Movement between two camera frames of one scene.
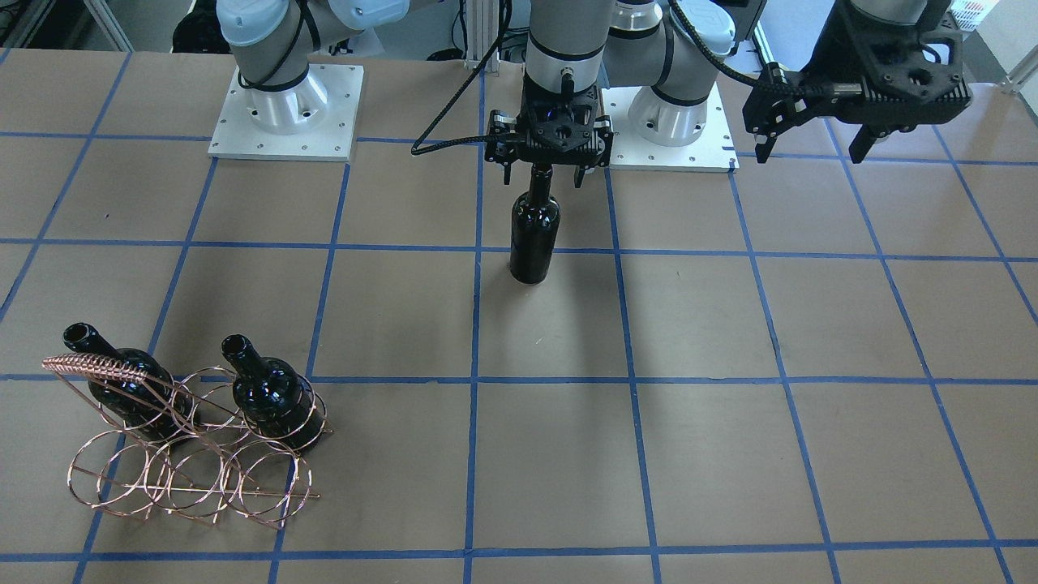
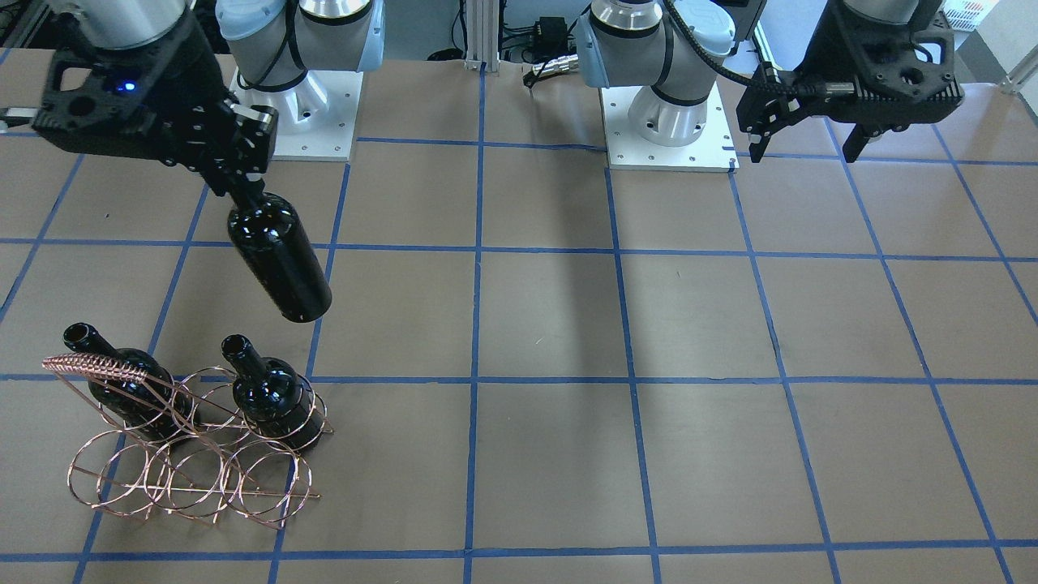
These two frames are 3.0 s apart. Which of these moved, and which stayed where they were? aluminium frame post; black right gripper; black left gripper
Moved: black right gripper
Stayed: aluminium frame post; black left gripper
